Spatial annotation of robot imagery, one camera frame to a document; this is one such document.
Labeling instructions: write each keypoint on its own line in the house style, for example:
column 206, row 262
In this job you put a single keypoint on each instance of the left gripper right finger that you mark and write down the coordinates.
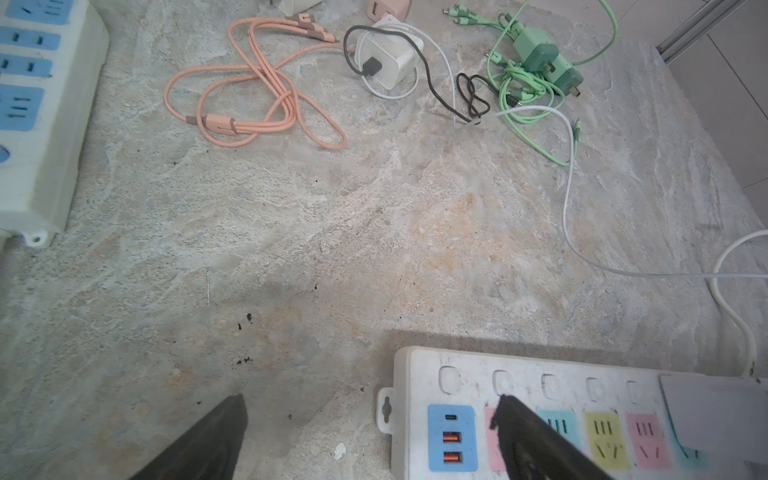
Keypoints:
column 531, row 449

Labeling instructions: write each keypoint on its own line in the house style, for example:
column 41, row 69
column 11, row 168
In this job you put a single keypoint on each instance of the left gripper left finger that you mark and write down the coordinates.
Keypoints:
column 208, row 450

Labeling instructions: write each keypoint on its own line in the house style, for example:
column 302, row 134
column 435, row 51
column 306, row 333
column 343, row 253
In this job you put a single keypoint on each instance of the white multicolour socket power strip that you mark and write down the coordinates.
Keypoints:
column 439, row 409

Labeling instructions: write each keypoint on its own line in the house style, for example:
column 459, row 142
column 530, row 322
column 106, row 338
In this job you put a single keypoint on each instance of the white charger adapter with cable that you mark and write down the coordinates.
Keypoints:
column 723, row 415

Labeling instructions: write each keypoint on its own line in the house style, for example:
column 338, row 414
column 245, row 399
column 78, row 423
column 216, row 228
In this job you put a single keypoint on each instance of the green charger adapter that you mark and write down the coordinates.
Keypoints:
column 540, row 54

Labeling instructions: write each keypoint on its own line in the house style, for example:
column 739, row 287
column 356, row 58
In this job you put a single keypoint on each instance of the white blue socket power strip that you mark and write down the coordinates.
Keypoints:
column 52, row 53

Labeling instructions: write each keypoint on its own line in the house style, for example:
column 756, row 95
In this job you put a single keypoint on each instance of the pink charger adapter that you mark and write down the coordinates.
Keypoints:
column 378, row 9

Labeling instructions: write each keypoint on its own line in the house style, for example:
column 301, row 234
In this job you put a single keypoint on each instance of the white charger with black cable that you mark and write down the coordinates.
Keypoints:
column 394, row 58

